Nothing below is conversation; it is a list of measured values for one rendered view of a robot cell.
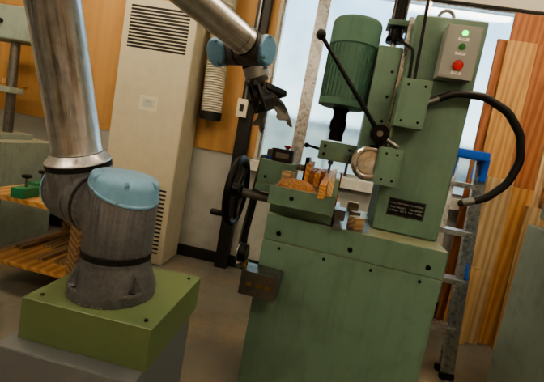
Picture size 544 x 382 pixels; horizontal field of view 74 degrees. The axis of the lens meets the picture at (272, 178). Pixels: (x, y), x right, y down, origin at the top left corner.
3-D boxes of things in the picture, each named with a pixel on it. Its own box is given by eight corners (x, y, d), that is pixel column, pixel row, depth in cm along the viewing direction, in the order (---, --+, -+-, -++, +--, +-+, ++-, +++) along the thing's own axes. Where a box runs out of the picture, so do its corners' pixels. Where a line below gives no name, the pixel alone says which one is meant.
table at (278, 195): (273, 180, 174) (275, 167, 174) (335, 193, 169) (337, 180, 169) (238, 197, 115) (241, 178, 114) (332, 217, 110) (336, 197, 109)
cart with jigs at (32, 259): (62, 252, 249) (73, 161, 241) (138, 270, 241) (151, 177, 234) (-31, 289, 184) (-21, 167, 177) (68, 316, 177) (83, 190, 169)
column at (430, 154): (366, 216, 146) (405, 34, 137) (422, 228, 142) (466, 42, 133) (370, 228, 124) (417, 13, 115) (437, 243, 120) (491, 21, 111)
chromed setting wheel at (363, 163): (346, 176, 124) (354, 141, 122) (383, 184, 122) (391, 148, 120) (346, 177, 121) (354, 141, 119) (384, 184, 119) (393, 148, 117)
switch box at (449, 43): (432, 79, 116) (444, 29, 114) (465, 84, 114) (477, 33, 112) (437, 76, 110) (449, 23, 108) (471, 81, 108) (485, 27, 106)
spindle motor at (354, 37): (319, 107, 143) (334, 27, 139) (363, 114, 140) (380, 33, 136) (316, 101, 126) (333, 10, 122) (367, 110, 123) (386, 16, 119)
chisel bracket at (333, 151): (317, 161, 140) (321, 139, 139) (353, 168, 137) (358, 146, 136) (316, 162, 132) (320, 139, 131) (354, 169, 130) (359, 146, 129)
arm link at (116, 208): (102, 265, 71) (112, 179, 69) (63, 239, 81) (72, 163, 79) (166, 253, 83) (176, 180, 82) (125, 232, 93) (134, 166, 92)
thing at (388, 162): (371, 180, 122) (378, 146, 121) (392, 185, 121) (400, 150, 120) (373, 184, 113) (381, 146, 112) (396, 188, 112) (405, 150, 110)
